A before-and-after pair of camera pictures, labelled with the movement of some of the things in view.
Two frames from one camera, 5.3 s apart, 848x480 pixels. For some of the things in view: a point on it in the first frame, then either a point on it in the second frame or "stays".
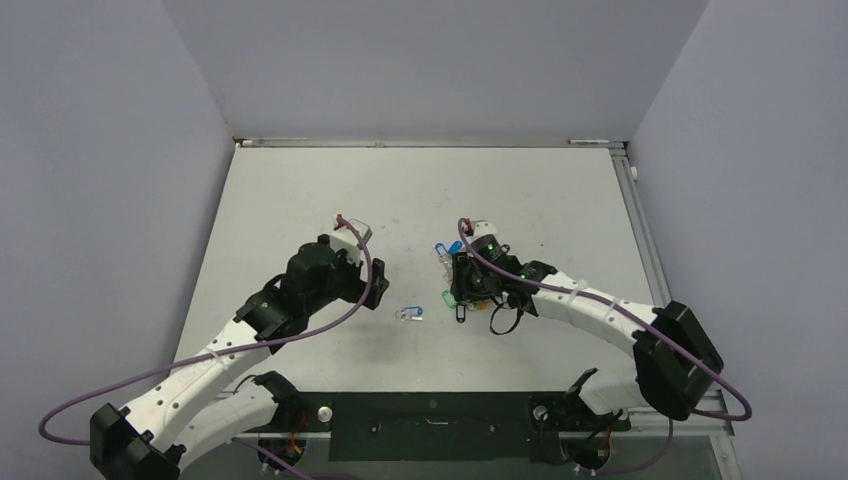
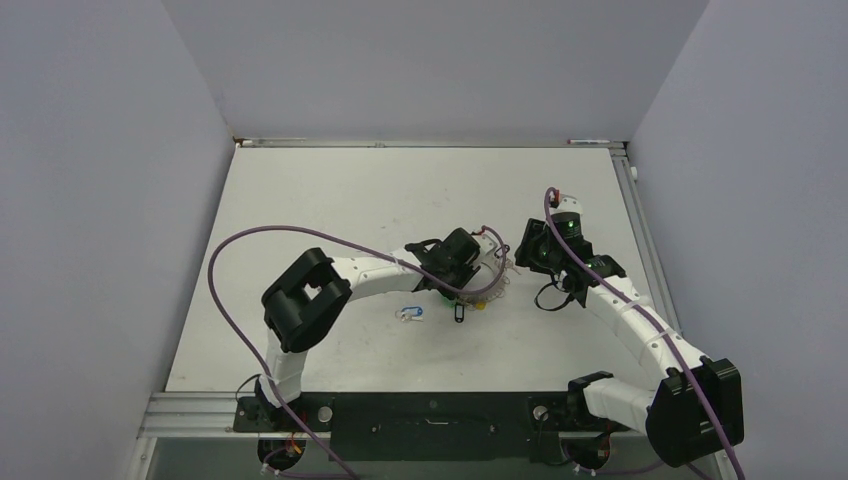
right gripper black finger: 462,280 → 535,248
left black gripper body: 344,283 → 458,275
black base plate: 443,426 stays
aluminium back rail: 254,141 stays
